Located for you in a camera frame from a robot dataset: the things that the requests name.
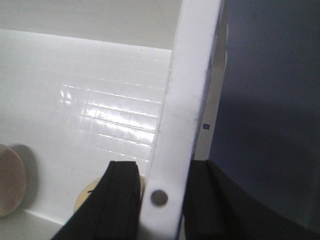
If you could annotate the yellow round plush toy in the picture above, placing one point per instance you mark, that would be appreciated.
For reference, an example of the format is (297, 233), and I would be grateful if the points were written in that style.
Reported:
(85, 193)

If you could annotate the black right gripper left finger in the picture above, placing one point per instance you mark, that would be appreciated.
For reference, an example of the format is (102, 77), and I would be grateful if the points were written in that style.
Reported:
(111, 211)

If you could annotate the white plastic Totelife tote box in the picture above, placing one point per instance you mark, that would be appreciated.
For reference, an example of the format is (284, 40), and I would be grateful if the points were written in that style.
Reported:
(87, 82)

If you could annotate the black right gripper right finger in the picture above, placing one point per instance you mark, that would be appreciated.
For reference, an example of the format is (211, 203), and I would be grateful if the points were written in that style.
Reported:
(216, 208)

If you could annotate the purple round plush toy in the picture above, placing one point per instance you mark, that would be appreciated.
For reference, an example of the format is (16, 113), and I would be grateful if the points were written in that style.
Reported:
(13, 180)

